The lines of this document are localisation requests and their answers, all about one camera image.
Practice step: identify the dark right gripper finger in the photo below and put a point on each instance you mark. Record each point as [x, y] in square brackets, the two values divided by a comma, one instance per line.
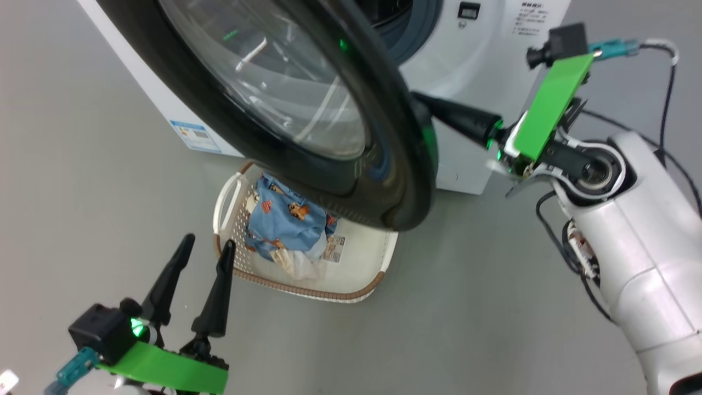
[466, 123]

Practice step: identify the left gripper body green plate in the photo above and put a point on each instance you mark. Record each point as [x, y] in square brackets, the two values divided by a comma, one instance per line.
[164, 367]

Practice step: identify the right gripper body green plate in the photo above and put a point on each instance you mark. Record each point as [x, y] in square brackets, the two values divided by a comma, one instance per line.
[551, 104]

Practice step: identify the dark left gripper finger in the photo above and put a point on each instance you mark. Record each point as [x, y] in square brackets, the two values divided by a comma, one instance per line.
[164, 291]
[216, 307]

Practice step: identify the black round glass washer door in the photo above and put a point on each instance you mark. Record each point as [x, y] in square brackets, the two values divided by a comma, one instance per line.
[384, 181]

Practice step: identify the blue cartoon print garment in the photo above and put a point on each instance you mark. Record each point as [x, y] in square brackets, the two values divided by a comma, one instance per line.
[285, 219]

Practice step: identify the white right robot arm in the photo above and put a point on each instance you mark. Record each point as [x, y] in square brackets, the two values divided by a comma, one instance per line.
[647, 247]

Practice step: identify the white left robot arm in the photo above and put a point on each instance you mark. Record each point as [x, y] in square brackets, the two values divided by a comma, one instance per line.
[129, 390]

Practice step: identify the white front-load washing machine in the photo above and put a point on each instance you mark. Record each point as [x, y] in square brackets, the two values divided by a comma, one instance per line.
[471, 77]

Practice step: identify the grey rubber door gasket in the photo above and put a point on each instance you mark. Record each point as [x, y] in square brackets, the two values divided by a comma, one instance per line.
[425, 27]

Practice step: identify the cream perforated basket brown rim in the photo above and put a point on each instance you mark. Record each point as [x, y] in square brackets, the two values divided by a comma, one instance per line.
[356, 263]

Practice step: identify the printed instruction text label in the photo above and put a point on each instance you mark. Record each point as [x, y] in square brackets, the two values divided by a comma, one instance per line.
[529, 19]

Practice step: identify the black washer display window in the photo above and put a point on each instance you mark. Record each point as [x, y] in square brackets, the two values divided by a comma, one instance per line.
[469, 10]

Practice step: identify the paper product label sticker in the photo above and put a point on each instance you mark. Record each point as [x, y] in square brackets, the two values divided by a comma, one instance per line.
[334, 248]

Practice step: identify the blue white energy label sticker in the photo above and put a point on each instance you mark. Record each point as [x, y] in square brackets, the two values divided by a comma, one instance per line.
[194, 136]

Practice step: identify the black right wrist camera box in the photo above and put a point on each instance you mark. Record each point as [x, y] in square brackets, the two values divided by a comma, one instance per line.
[565, 44]

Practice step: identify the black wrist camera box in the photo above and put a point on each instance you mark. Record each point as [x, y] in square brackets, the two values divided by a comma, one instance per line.
[565, 44]
[101, 332]

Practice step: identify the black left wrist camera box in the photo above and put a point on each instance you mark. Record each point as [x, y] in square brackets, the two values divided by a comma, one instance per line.
[101, 332]

